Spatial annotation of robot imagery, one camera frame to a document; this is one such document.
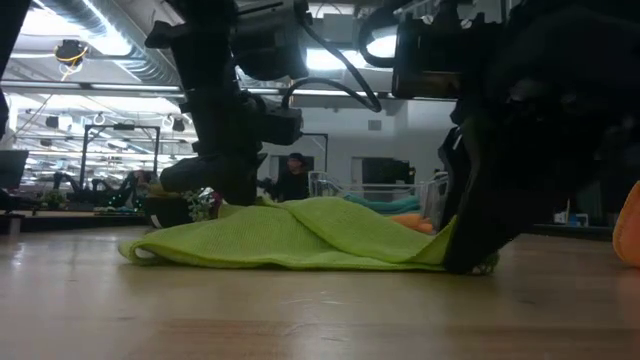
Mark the teal microfiber towel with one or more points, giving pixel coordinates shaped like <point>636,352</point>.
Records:
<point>390,204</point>

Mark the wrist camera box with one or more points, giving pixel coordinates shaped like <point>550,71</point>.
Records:
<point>270,45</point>
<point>425,60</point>

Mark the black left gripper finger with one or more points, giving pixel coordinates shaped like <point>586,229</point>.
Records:
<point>215,180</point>

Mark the black background station frame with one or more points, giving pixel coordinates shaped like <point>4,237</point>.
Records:
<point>85,150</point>

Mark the orange microfiber towel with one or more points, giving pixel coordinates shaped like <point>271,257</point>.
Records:
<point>630,230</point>
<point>415,222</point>

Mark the clear plastic bin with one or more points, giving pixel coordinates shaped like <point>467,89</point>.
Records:
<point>430,200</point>

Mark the dark background screen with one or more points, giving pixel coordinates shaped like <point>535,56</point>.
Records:
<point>382,172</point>

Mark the person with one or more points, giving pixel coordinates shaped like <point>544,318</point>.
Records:
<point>292,182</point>

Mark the lime green microfiber towel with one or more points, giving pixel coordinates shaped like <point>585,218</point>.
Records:
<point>300,235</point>

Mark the black metal table frame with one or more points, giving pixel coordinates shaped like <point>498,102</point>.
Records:
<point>10,40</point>

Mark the small potted succulent plant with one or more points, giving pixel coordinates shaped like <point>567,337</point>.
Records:
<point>185,210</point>

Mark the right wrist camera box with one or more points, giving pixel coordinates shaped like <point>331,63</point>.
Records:
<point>425,60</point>

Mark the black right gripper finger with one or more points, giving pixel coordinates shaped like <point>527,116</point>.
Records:
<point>480,220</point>

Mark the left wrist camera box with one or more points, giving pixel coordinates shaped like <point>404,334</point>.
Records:
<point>270,45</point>

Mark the dark background monitor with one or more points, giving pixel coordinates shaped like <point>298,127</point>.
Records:
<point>12,170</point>

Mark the background robot arms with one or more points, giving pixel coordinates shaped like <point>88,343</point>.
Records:
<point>110,192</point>

